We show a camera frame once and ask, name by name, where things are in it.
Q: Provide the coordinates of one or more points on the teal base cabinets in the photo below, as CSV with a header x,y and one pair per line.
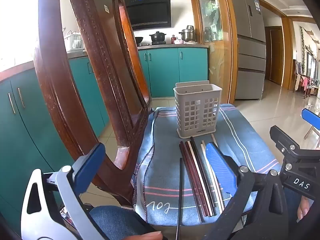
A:
x,y
22,142

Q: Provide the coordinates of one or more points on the black square chopstick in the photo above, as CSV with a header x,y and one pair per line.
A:
x,y
199,158

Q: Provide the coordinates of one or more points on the red bottle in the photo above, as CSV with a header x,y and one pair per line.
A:
x,y
173,39

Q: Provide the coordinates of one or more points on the wooden door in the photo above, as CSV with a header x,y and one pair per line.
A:
x,y
274,55

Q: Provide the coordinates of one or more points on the black wok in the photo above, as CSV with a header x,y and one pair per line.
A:
x,y
139,40

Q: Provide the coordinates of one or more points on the person's left leg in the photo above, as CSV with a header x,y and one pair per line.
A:
x,y
112,221

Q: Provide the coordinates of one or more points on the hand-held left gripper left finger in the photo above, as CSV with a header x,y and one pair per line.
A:
x,y
90,165

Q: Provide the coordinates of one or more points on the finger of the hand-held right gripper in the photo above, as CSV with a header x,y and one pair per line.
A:
x,y
283,140
311,117

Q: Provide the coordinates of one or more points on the steel stock pot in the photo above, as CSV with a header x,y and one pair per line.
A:
x,y
188,33

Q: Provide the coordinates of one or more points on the person's right hand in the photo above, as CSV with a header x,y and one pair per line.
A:
x,y
303,208

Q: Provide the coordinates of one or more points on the white chopstick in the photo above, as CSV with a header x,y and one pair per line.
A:
x,y
214,138
212,180

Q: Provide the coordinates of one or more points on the black range hood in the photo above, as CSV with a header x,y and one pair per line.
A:
x,y
150,12

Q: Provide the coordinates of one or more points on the blue striped cloth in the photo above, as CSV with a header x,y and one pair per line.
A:
x,y
162,155

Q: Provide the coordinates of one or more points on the wooden glass display cabinet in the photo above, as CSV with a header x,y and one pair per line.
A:
x,y
212,30

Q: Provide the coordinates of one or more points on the black cooking pot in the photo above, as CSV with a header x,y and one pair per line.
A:
x,y
157,37

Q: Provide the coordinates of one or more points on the white plastic utensil holder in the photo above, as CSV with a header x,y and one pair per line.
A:
x,y
197,97

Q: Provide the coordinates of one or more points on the grey refrigerator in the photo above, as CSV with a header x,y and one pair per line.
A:
x,y
247,42

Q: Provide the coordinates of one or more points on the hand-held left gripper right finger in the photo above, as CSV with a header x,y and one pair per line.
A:
x,y
220,167

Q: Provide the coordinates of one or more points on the thin black chopstick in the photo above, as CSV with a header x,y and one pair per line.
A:
x,y
180,192

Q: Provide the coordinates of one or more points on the pink bowl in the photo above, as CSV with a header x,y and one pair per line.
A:
x,y
178,41

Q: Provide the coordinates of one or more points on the carved wooden chair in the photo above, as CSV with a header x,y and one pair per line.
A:
x,y
55,92

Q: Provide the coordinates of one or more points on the grey kitchen countertop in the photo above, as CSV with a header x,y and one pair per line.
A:
x,y
172,45

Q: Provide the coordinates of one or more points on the person's left hand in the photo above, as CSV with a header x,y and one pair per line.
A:
x,y
147,235

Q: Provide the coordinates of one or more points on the white dish rack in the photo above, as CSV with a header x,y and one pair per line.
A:
x,y
73,42

